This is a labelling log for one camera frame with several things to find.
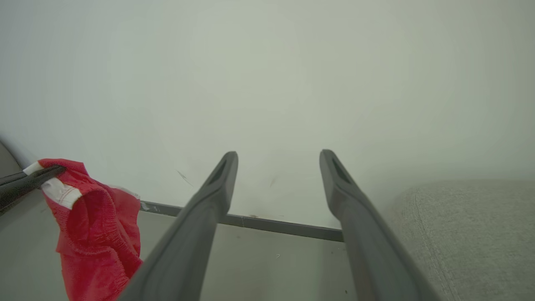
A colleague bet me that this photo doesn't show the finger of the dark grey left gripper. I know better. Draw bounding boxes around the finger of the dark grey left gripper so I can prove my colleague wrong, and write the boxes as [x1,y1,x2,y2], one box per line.
[0,176,55,213]
[0,166,66,191]

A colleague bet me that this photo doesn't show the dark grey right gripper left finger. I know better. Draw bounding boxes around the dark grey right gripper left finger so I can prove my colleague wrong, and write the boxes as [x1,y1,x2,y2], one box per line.
[118,151,239,301]

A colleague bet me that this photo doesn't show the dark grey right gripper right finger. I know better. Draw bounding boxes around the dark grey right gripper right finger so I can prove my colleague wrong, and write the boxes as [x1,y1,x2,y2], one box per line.
[319,149,443,301]

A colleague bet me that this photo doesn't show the red shorts with white waistband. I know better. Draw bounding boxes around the red shorts with white waistband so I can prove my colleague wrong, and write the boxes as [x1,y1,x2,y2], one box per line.
[23,158,144,301]

